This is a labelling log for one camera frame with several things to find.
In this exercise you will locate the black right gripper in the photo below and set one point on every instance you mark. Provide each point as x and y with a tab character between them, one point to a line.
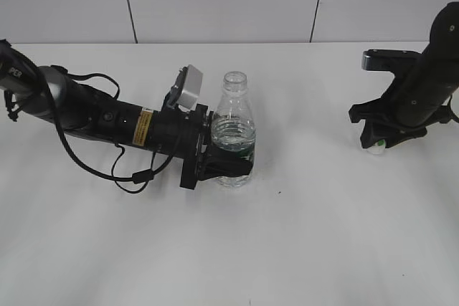
420	99

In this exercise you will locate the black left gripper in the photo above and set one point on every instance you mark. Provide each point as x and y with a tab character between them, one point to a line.
183	134

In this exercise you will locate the white green bottle cap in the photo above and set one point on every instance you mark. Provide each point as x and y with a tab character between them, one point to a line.
378	148

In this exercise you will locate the clear cestbon water bottle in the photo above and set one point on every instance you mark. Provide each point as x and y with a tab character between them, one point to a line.
233	126

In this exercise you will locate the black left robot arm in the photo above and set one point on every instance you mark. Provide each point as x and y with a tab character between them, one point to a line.
52	94

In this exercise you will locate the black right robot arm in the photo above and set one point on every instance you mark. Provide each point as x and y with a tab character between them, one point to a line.
442	49

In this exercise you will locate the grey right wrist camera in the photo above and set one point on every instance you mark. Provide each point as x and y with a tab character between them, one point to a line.
388	60

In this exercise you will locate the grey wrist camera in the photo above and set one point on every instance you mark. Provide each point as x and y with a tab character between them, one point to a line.
186	89
388	60

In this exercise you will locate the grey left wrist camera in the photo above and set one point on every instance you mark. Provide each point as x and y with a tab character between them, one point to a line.
186	89

